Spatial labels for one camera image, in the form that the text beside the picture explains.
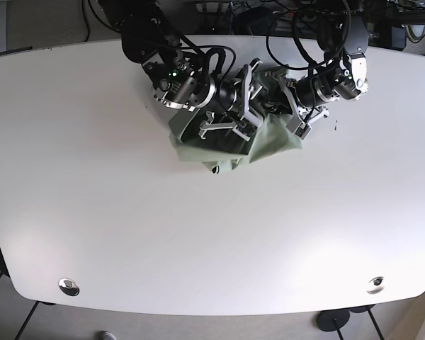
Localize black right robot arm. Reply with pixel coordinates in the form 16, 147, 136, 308
98, 1, 264, 142

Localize sage green polo shirt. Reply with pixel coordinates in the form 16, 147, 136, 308
168, 70, 303, 174

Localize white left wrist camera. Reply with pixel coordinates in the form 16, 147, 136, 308
286, 115, 312, 140

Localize black electronics box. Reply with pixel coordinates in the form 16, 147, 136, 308
390, 27, 407, 51

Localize black power adapter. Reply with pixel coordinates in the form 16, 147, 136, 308
232, 7, 275, 36

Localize chrome table grommet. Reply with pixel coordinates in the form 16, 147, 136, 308
366, 276, 385, 295
58, 278, 80, 297

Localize black round stand base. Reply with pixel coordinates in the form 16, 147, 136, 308
316, 309, 350, 332

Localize grey sneaker shoe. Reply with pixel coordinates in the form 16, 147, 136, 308
98, 331, 116, 340

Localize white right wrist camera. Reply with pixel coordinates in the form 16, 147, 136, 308
232, 116, 264, 142

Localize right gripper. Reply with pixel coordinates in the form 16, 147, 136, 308
142, 52, 263, 138

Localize right chrome table grommet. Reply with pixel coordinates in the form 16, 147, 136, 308
366, 276, 385, 295

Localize left chrome table grommet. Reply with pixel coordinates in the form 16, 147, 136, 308
58, 278, 80, 297

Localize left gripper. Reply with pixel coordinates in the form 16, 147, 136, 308
265, 53, 368, 126

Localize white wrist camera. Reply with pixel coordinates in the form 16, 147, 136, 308
232, 116, 264, 142
286, 115, 312, 140

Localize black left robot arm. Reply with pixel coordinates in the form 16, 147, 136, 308
266, 1, 368, 137

